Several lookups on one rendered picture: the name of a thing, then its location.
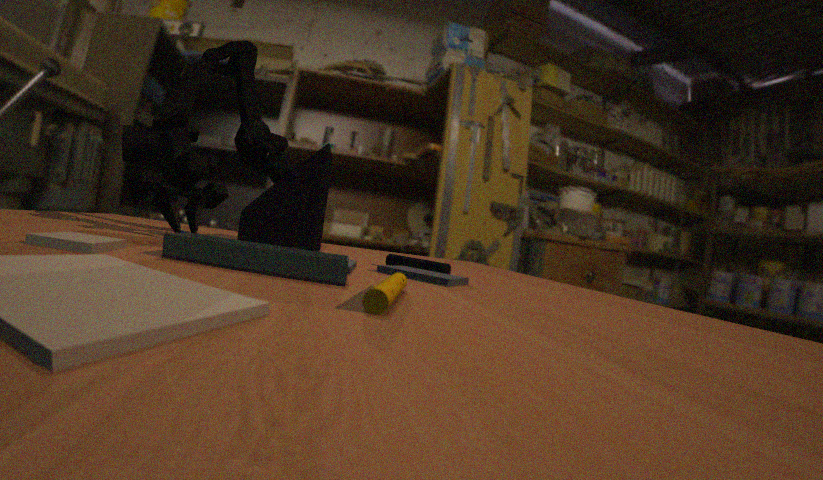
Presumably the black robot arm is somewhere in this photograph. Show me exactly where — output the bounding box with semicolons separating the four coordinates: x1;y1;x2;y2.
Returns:
122;40;296;184

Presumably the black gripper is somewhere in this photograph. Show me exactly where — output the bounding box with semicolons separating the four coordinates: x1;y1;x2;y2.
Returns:
127;149;229;233

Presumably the yellow cylinder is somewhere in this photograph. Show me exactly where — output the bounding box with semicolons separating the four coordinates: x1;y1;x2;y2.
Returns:
363;273;407;315

